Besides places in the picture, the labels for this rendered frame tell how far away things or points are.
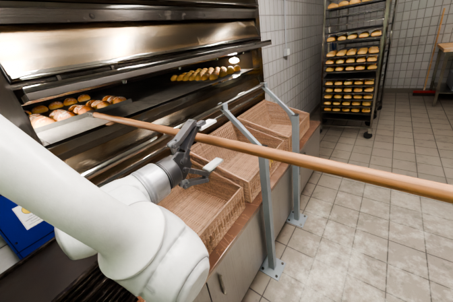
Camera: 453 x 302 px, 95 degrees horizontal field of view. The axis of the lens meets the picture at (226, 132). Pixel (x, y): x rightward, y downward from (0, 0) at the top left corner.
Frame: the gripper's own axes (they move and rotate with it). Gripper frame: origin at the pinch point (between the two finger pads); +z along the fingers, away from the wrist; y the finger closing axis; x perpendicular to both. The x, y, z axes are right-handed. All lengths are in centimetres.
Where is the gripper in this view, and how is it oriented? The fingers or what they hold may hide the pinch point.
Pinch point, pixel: (214, 141)
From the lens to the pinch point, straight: 64.9
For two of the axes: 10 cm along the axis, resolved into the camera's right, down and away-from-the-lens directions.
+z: 6.0, -4.0, 6.9
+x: 7.9, 1.4, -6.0
